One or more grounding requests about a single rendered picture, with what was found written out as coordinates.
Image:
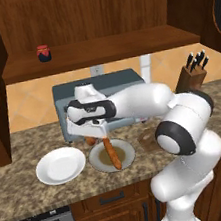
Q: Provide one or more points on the red-lidded dark jam jar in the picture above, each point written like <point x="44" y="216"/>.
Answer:
<point x="44" y="54"/>

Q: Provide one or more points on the white plate with brown centre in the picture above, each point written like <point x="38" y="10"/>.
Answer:
<point x="126" y="152"/>

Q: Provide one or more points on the empty white plate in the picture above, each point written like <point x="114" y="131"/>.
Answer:
<point x="60" y="166"/>

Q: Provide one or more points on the white wall outlet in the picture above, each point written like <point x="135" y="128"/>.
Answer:
<point x="96" y="70"/>

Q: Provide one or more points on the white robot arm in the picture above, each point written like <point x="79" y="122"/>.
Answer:
<point x="193" y="170"/>

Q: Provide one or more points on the brown croissant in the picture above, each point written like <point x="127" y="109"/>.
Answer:
<point x="90" y="140"/>

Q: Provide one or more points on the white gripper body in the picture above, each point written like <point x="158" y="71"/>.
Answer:
<point x="85" y="130"/>

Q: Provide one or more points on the grey-blue toaster oven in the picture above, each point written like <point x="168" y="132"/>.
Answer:
<point x="118" y="81"/>

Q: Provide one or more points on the open wooden wall cabinet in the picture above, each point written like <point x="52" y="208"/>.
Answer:
<point x="99" y="50"/>

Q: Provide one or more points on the wooden drawer front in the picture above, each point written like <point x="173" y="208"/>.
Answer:
<point x="135" y="193"/>

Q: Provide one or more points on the wooden knife block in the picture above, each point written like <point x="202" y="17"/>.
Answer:
<point x="190" y="79"/>

